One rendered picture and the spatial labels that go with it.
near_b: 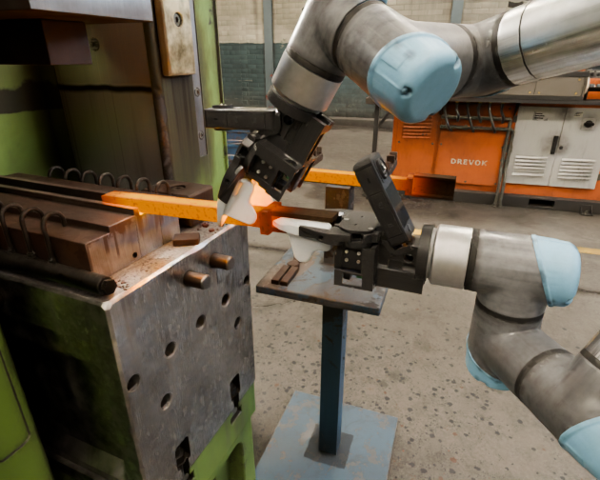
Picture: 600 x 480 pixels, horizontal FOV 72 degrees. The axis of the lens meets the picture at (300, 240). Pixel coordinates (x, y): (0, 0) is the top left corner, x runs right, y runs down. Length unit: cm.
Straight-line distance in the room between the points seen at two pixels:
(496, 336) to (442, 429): 119
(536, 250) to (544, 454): 131
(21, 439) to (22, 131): 66
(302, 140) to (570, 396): 39
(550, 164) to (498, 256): 367
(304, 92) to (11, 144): 81
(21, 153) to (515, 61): 102
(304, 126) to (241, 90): 835
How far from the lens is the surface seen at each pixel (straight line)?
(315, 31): 49
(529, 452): 175
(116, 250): 70
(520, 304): 52
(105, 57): 105
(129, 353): 69
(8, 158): 115
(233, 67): 889
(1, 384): 84
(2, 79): 115
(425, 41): 41
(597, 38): 46
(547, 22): 47
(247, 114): 55
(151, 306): 69
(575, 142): 417
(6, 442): 89
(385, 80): 41
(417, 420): 172
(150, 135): 100
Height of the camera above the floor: 122
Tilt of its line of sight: 24 degrees down
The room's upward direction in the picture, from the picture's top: straight up
